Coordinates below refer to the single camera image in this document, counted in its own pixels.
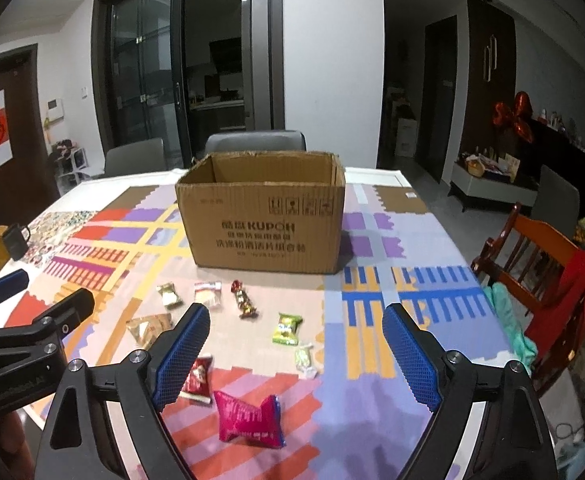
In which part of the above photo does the black mug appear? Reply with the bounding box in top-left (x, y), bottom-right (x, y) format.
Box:
top-left (2, 224), bottom-right (30, 261)

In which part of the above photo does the white shelf with toys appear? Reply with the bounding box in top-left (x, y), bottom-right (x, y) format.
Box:
top-left (48, 139), bottom-right (90, 196)

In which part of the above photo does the dark wardrobe with metal handles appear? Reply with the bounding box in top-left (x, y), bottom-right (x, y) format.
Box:
top-left (465, 0), bottom-right (517, 181)

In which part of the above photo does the narrow grey dining chair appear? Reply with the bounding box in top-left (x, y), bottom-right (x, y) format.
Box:
top-left (103, 137), bottom-right (166, 178)

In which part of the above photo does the white snack packet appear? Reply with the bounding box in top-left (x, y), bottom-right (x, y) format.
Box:
top-left (194, 281), bottom-right (222, 311)

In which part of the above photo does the green snack packet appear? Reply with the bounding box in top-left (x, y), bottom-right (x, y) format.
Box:
top-left (272, 311), bottom-right (304, 347)

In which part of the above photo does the wide grey dining chair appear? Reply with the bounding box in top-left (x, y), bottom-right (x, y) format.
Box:
top-left (204, 130), bottom-right (307, 166)

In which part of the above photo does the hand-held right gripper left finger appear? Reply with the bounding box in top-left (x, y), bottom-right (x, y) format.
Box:
top-left (42, 304), bottom-right (211, 480)

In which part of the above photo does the dark sideboard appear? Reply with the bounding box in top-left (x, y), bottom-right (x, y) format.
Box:
top-left (515, 117), bottom-right (585, 241)

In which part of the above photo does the grey chair with curved back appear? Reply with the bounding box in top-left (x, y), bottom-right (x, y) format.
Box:
top-left (530, 164), bottom-right (581, 233)

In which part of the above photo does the tan snack packet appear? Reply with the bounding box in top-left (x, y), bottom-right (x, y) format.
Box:
top-left (125, 312), bottom-right (173, 349)

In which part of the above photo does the black range hood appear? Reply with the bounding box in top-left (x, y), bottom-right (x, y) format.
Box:
top-left (209, 37), bottom-right (243, 76)

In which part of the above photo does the pale green candy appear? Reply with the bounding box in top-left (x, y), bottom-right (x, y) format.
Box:
top-left (294, 342), bottom-right (319, 380)

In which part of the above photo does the red gold foil candy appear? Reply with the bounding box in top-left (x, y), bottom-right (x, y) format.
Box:
top-left (230, 280), bottom-right (259, 320)

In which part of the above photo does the red snack packet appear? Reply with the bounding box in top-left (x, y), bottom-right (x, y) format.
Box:
top-left (179, 354), bottom-right (214, 404)

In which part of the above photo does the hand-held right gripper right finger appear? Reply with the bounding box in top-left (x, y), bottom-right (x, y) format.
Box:
top-left (383, 302), bottom-right (558, 480)

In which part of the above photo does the red foil balloon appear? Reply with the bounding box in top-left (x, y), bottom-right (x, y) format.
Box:
top-left (493, 91), bottom-right (534, 142)

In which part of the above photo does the magenta snack packet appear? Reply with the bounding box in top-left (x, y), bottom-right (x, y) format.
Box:
top-left (213, 390), bottom-right (286, 448)

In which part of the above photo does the dark brown door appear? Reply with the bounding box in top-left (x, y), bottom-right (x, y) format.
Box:
top-left (0, 45), bottom-right (58, 261)

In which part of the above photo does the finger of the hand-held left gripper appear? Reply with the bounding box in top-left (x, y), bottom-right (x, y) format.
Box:
top-left (0, 288), bottom-right (95, 361)
top-left (0, 268), bottom-right (29, 321)

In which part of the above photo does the sliding glass door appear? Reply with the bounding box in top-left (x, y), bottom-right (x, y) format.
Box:
top-left (92, 0), bottom-right (188, 171)

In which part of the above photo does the reddish wooden chair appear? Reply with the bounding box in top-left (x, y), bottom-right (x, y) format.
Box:
top-left (471, 202), bottom-right (585, 396)

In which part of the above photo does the green white wrapped candy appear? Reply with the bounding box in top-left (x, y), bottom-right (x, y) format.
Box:
top-left (156, 282), bottom-right (182, 309)

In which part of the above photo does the white floor box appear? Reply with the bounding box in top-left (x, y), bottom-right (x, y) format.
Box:
top-left (395, 117), bottom-right (418, 158)

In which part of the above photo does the teal cloth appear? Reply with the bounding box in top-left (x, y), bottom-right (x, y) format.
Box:
top-left (490, 282), bottom-right (538, 373)

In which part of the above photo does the brown cardboard box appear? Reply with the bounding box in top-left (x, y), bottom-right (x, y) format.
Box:
top-left (175, 150), bottom-right (347, 276)

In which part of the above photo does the red cloth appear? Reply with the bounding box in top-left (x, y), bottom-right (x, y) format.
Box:
top-left (525, 250), bottom-right (585, 356)

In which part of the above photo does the white low cabinet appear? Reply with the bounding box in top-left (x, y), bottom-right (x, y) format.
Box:
top-left (447, 157), bottom-right (541, 211)

